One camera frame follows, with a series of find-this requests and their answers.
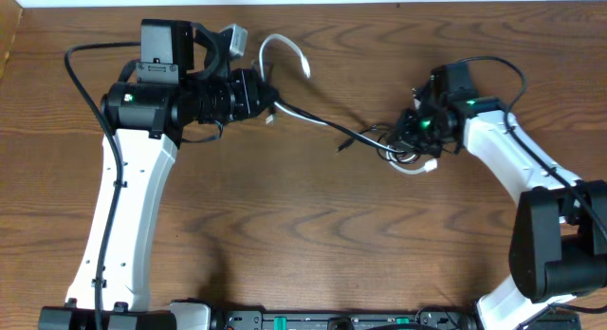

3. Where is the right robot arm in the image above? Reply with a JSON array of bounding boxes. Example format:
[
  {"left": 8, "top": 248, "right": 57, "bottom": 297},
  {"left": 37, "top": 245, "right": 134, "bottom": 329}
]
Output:
[{"left": 386, "top": 59, "right": 606, "bottom": 329}]

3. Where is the white usb cable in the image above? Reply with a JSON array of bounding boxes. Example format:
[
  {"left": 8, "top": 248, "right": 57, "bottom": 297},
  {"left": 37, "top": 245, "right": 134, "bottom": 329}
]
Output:
[{"left": 250, "top": 32, "right": 438, "bottom": 175}]

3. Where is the black usb cable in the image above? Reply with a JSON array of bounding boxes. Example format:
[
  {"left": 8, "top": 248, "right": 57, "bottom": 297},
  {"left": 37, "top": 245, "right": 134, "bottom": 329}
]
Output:
[{"left": 272, "top": 97, "right": 445, "bottom": 164}]

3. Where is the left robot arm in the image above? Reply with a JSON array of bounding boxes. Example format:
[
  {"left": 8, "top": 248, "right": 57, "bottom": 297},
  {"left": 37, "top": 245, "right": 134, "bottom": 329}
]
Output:
[{"left": 38, "top": 19, "right": 269, "bottom": 329}]

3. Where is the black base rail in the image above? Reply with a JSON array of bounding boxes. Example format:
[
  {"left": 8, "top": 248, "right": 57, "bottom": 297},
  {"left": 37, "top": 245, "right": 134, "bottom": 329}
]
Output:
[{"left": 208, "top": 309, "right": 582, "bottom": 330}]

